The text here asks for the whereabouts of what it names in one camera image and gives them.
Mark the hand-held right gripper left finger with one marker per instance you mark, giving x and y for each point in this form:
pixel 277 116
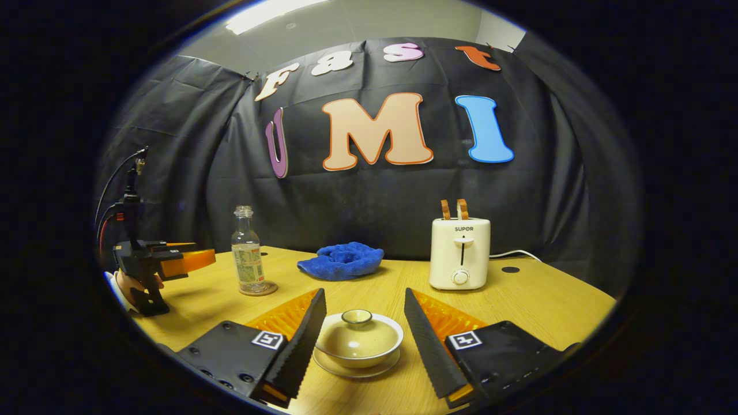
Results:
pixel 300 340

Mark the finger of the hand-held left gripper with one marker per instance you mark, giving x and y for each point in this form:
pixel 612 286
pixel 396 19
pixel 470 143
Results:
pixel 193 262
pixel 173 247

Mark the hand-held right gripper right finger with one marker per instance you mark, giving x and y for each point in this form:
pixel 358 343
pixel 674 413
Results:
pixel 429 340

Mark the clear glass water bottle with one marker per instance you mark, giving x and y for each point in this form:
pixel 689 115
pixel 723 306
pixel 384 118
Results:
pixel 249 259

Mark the cream ceramic teacup lid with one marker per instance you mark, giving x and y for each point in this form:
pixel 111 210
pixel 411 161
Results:
pixel 356 337

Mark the round wooden coaster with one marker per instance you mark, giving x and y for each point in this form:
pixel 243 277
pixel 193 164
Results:
pixel 271 288

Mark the cream ceramic teacup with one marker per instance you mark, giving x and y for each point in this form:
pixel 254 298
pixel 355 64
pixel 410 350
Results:
pixel 357 361

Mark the cream ceramic saucer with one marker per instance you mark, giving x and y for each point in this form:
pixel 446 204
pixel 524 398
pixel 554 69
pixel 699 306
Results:
pixel 357 374

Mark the blue towel cloth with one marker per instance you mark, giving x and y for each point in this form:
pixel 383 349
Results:
pixel 340 262

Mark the white toaster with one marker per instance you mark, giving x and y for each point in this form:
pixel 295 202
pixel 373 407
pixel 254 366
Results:
pixel 444 253

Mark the toasted bread slice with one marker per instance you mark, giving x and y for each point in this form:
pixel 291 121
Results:
pixel 445 209
pixel 463 208

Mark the black backdrop cloth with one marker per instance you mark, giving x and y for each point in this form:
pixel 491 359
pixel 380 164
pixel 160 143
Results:
pixel 375 202

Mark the metal backdrop clip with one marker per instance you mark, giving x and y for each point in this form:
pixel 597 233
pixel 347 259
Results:
pixel 248 75

